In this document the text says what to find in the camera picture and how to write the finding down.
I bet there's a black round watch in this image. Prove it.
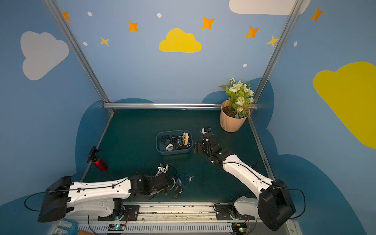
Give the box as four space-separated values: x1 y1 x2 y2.
167 167 177 178

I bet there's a black strap watch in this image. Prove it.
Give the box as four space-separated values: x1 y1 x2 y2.
173 186 183 199

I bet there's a blue translucent watch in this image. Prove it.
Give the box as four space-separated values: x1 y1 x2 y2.
177 173 194 188

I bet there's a white strap watch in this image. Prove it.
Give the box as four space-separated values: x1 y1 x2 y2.
166 144 174 152

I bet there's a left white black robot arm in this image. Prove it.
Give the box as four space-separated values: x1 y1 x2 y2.
37 172 176 223

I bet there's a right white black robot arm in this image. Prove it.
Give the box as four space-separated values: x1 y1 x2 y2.
195 129 296 232

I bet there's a blue plastic storage box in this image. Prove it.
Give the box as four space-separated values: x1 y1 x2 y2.
156 130 193 156

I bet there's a peach ribbed flower pot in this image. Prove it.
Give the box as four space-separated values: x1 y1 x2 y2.
220 100 250 133

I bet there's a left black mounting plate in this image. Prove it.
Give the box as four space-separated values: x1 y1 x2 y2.
98 204 140 221

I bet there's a black mounting plate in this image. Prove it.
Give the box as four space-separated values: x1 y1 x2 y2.
213 203 256 220
98 204 140 221

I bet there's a white artificial flower plant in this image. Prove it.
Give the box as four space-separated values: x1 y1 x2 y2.
220 78 257 119

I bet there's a left green circuit board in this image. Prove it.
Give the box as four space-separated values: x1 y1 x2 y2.
107 224 126 232

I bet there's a green circuit board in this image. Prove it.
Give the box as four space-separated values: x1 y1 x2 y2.
231 223 248 235
107 224 126 232

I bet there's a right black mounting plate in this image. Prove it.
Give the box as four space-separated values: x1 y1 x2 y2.
213 203 256 220

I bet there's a red emergency button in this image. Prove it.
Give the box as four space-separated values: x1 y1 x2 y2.
87 146 109 172

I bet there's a right green circuit board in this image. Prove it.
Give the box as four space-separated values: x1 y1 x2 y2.
231 223 248 235

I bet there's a blue plastic clamp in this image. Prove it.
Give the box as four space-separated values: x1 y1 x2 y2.
57 218 79 235

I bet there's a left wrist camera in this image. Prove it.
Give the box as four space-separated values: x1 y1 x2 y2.
156 162 169 176

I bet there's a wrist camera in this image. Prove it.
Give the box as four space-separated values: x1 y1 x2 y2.
202 126 211 134
156 162 169 176

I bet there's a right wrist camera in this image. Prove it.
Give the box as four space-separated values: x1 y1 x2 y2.
202 126 211 134

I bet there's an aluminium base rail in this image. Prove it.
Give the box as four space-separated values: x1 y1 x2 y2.
49 203 302 235

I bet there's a horizontal aluminium frame bar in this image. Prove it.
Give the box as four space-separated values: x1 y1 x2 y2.
103 103 221 110

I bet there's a right aluminium frame post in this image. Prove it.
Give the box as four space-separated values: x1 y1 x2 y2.
253 0 306 100

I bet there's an aluminium frame post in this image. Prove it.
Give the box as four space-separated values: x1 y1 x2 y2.
253 0 306 100
44 0 110 103

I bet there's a left aluminium frame post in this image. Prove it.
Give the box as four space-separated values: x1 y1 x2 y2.
44 0 110 103

